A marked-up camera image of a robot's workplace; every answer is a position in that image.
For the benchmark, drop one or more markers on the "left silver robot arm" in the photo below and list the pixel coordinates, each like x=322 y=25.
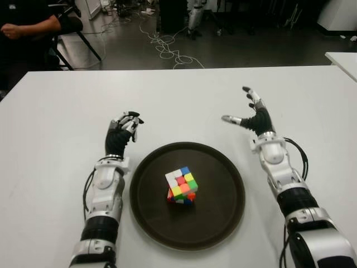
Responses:
x=106 y=190

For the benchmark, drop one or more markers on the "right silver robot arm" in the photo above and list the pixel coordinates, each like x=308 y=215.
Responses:
x=281 y=173

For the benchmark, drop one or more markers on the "person's bare forearm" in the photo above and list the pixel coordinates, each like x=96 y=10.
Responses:
x=36 y=28

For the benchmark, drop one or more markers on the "black metal chair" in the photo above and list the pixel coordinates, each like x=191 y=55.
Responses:
x=71 y=25

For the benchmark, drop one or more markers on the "person's black clothed body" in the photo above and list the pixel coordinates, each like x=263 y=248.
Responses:
x=19 y=8

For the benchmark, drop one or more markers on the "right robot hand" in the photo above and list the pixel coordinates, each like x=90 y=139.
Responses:
x=260 y=123

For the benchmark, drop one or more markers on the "grey folded metal stand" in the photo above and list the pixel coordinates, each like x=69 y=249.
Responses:
x=293 y=14

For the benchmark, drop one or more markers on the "dark brown round plate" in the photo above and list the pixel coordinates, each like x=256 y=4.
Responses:
x=217 y=212

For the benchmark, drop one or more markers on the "black tall cabinet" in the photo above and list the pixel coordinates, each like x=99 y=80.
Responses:
x=173 y=15

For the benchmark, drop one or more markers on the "multicoloured Rubik's cube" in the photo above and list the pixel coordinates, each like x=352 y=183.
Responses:
x=181 y=184

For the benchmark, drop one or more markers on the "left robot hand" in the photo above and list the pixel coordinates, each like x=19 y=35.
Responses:
x=115 y=141

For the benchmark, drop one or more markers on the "white framed panel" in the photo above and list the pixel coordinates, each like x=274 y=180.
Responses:
x=94 y=7

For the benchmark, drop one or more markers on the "white power strip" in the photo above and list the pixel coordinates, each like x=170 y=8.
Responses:
x=147 y=12

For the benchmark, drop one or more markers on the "white cabinet with dark base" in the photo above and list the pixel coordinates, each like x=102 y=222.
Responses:
x=340 y=14

